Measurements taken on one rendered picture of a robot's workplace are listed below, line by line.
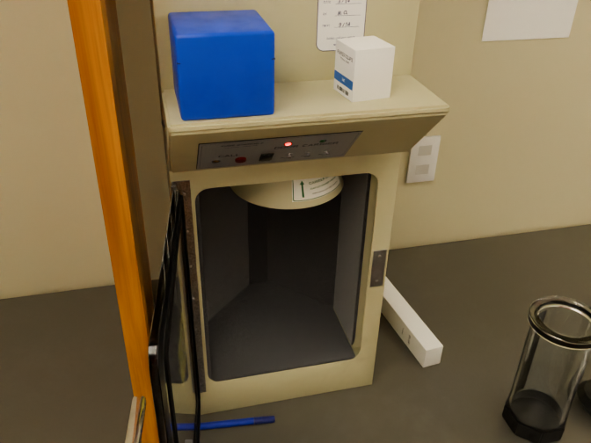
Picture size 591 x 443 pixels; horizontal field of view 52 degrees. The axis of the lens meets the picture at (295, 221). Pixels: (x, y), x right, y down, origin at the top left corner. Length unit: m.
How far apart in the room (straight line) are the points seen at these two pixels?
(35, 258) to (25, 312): 0.11
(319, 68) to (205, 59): 0.19
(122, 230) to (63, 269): 0.68
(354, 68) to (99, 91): 0.27
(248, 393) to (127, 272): 0.39
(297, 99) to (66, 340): 0.74
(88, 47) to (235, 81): 0.15
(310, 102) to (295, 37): 0.09
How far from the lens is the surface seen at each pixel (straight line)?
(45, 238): 1.36
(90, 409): 1.13
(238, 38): 0.63
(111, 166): 0.69
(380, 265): 0.95
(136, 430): 0.72
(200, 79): 0.64
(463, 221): 1.57
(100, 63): 0.65
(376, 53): 0.70
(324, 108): 0.69
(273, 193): 0.86
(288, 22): 0.75
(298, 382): 1.07
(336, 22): 0.77
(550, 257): 1.57
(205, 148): 0.69
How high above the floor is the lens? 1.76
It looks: 32 degrees down
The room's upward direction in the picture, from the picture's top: 2 degrees clockwise
